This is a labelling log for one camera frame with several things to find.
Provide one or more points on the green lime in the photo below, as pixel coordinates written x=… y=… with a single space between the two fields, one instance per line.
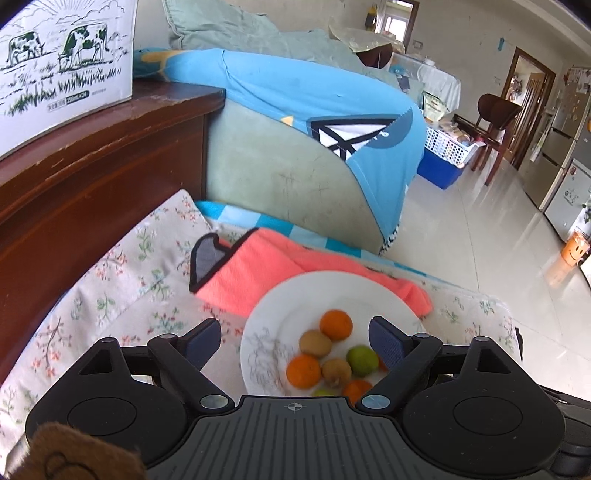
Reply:
x=362 y=361
x=325 y=393

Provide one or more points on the orange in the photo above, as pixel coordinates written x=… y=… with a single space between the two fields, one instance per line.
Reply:
x=383 y=363
x=356 y=390
x=303 y=371
x=336 y=325

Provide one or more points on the beige straw hat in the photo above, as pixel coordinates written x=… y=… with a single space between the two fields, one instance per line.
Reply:
x=360 y=37

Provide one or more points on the dark wooden chair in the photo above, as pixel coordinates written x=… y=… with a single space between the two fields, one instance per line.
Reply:
x=496 y=110

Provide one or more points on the coral cloth with grey pocket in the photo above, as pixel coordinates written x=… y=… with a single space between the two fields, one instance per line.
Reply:
x=258 y=272

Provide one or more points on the white plate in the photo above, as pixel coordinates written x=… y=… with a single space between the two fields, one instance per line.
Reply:
x=286 y=314

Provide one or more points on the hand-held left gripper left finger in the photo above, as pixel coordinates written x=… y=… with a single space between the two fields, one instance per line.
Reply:
x=205 y=340

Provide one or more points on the brown plush toy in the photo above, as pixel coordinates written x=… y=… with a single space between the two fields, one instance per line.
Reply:
x=69 y=454

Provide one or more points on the white plastic basket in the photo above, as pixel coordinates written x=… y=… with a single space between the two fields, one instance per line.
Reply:
x=450 y=145

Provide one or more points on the blue shirt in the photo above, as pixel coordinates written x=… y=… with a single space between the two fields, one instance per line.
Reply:
x=300 y=92

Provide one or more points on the window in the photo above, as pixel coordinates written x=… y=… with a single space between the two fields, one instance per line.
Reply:
x=397 y=18

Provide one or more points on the silver refrigerator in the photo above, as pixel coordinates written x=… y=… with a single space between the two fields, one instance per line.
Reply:
x=563 y=129

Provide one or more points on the small white refrigerator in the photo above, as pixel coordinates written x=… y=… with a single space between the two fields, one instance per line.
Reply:
x=570 y=194

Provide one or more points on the dark wooden cabinet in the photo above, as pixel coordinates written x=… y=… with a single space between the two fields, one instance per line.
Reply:
x=92 y=184

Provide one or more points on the white cow print carton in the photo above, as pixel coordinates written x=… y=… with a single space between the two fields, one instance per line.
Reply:
x=60 y=60

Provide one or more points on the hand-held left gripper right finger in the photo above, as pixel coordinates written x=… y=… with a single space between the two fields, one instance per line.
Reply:
x=387 y=344

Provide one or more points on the green snack bag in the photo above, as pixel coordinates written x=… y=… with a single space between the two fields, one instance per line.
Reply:
x=435 y=106

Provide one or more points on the pale green sofa armrest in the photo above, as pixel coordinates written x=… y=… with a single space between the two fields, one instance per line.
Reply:
x=277 y=175

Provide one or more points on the orange smiley bucket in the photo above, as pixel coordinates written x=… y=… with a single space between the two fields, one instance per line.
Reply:
x=575 y=251

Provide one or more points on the blue storage bin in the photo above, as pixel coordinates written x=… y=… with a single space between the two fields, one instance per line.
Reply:
x=441 y=168

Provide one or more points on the wooden door frame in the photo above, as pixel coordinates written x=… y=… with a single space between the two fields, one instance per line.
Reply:
x=549 y=92

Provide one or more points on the table with white cloth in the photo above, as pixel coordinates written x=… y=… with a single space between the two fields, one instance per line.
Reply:
x=438 y=78

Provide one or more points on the brown kiwi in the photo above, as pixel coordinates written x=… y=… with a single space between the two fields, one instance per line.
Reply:
x=337 y=373
x=316 y=343

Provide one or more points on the pale green cushion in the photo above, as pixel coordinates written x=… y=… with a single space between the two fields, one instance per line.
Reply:
x=240 y=32

